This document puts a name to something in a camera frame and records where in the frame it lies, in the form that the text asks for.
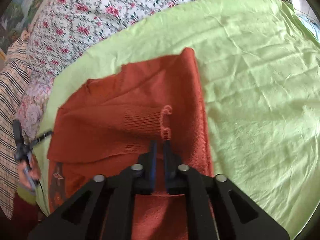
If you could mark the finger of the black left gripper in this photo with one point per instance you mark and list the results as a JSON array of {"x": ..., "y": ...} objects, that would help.
[{"x": 43, "y": 136}]

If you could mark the beige plaid blanket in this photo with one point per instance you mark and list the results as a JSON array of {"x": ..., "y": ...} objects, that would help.
[{"x": 15, "y": 77}]

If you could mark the landscape wall picture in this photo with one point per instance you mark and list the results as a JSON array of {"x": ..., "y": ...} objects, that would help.
[{"x": 17, "y": 17}]

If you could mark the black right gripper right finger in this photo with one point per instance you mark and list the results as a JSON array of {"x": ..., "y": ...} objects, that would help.
[{"x": 173, "y": 180}]

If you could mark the orange knitted sweater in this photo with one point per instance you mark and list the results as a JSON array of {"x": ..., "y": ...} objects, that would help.
[{"x": 107, "y": 123}]

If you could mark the light green bed sheet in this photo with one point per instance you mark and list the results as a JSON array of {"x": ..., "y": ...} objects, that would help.
[{"x": 259, "y": 70}]

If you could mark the person's left hand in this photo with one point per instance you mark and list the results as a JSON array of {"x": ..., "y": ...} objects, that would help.
[{"x": 29, "y": 172}]

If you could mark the dark red sleeve forearm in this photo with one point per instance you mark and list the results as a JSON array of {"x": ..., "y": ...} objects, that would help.
[{"x": 24, "y": 217}]

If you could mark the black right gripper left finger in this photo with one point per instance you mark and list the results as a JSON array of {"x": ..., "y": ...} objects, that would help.
[{"x": 147, "y": 180}]

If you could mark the pastel floral pillow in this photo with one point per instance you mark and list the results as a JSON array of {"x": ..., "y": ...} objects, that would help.
[{"x": 33, "y": 106}]

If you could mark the white red floral quilt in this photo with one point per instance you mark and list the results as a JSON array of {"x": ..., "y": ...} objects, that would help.
[{"x": 65, "y": 29}]

